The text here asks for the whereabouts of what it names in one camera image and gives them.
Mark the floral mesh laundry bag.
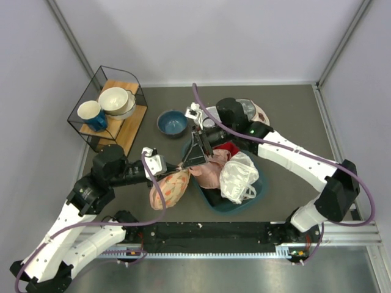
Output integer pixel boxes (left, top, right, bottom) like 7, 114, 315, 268
149, 163, 191, 211

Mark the teal plastic basin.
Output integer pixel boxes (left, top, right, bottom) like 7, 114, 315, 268
182, 142, 267, 214

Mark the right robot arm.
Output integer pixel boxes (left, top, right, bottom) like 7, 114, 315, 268
182, 98, 361, 242

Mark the purple cable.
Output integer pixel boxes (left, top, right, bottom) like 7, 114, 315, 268
14, 151, 167, 293
191, 82, 375, 266

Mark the blue mug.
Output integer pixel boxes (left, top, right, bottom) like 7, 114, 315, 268
77, 100, 108, 132

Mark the black garment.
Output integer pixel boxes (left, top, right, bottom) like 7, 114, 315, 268
203, 189, 227, 206

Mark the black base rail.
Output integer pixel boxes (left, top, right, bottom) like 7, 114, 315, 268
120, 222, 314, 253

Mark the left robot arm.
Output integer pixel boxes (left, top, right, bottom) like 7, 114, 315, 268
10, 145, 181, 292

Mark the black wire wooden shelf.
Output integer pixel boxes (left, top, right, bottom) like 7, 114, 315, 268
67, 65, 148, 155

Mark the red bra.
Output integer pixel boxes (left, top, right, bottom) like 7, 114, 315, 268
213, 142, 240, 156

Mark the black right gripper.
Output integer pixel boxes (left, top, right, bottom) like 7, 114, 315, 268
183, 125, 236, 170

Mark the white bra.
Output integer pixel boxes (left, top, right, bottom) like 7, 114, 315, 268
219, 151, 259, 204

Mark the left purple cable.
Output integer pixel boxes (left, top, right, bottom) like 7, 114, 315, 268
14, 151, 167, 293

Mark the white bowl underneath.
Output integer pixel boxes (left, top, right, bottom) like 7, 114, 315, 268
107, 90, 136, 120

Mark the pink bra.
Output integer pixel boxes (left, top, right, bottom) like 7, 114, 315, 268
189, 149, 232, 189

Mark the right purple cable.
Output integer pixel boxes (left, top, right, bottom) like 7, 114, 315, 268
191, 82, 375, 266

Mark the cream ceramic bowl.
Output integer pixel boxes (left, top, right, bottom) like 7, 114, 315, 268
98, 87, 129, 115

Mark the white insulated lunch bag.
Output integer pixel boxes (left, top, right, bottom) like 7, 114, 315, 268
202, 99, 270, 128

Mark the dark blue ceramic bowl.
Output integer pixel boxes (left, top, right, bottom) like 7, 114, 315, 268
156, 110, 188, 139

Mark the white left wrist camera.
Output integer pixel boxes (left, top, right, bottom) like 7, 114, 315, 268
141, 147, 167, 181

